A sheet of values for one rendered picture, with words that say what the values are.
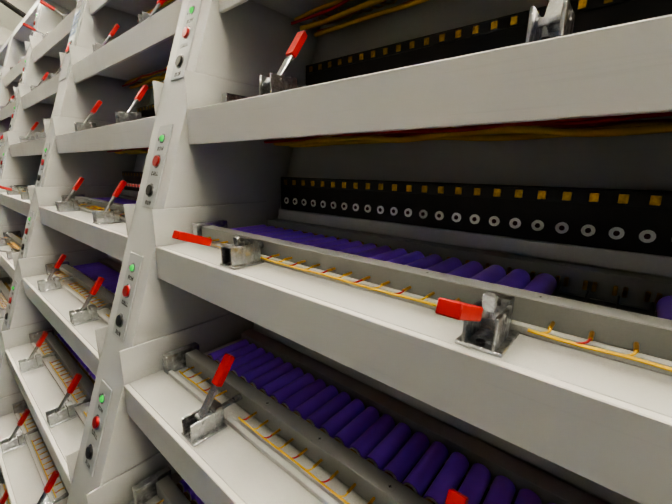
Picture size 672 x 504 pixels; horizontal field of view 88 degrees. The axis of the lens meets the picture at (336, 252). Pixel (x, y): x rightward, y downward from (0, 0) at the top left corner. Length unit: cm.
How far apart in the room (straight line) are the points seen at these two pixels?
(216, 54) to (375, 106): 33
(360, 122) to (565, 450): 26
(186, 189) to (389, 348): 38
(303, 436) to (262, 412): 7
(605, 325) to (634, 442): 7
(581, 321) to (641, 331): 3
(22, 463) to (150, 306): 67
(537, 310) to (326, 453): 23
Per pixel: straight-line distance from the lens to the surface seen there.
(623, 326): 26
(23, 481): 110
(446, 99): 28
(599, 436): 23
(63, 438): 84
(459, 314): 17
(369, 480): 36
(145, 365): 57
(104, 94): 126
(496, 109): 27
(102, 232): 73
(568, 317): 26
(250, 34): 64
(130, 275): 58
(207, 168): 56
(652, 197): 39
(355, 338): 27
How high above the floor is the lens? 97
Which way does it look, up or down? 1 degrees up
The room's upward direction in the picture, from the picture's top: 12 degrees clockwise
